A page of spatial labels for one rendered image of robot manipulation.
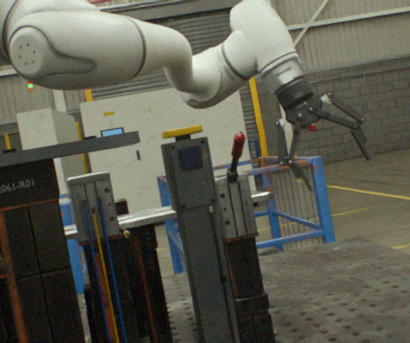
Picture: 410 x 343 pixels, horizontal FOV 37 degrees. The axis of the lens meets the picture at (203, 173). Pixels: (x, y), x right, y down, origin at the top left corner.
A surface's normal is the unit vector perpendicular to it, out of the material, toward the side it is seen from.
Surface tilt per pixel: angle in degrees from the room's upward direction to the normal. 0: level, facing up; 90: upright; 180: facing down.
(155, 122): 90
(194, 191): 90
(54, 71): 140
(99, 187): 90
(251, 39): 95
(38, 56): 98
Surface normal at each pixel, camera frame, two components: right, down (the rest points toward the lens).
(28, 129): 0.07, 0.04
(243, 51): -0.56, 0.32
